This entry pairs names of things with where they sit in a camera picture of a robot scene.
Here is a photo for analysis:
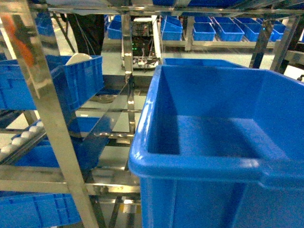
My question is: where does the blue bin left shelf upper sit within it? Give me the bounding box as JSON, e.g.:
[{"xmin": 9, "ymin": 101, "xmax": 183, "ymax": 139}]
[{"xmin": 0, "ymin": 56, "xmax": 104, "ymax": 111}]

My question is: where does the blue bin behind foreground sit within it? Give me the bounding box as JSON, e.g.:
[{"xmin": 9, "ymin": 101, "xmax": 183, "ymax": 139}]
[{"xmin": 163, "ymin": 58, "xmax": 245, "ymax": 68}]

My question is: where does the large blue bin foreground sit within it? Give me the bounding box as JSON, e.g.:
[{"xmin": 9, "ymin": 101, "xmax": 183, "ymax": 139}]
[{"xmin": 129, "ymin": 65, "xmax": 304, "ymax": 228}]

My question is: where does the white plate in bin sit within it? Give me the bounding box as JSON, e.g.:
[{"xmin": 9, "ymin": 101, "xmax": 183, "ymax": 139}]
[{"xmin": 65, "ymin": 53, "xmax": 92, "ymax": 66}]

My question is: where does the steel rack upright post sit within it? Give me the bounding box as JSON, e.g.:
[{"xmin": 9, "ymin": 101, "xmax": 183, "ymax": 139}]
[{"xmin": 0, "ymin": 0, "xmax": 99, "ymax": 228}]

